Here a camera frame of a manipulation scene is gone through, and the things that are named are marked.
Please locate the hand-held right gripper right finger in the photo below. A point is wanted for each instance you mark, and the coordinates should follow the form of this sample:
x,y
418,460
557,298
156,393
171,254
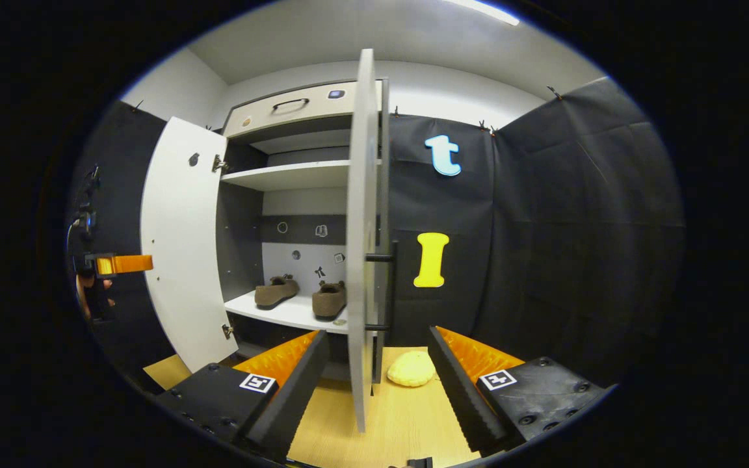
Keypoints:
x,y
459,396

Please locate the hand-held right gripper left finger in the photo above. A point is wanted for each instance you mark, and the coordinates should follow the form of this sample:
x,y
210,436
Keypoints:
x,y
296,396

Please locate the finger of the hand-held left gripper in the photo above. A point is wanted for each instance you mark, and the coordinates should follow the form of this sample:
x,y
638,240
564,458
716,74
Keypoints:
x,y
131,264

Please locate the white shoe cabinet door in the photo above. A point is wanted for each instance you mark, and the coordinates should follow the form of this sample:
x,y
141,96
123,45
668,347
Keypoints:
x,y
361,195
179,247

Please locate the brown fuzzy shoe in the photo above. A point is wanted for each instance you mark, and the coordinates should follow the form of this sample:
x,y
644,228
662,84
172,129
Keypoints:
x,y
329,302
275,292

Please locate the white grey shoe cabinet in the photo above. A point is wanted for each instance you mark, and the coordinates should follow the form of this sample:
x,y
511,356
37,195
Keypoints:
x,y
296,174

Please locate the yellow toy corn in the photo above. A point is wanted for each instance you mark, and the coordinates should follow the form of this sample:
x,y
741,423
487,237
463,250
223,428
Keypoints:
x,y
412,369

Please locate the long ceiling light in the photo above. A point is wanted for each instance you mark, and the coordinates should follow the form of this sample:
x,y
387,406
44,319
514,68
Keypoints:
x,y
485,12

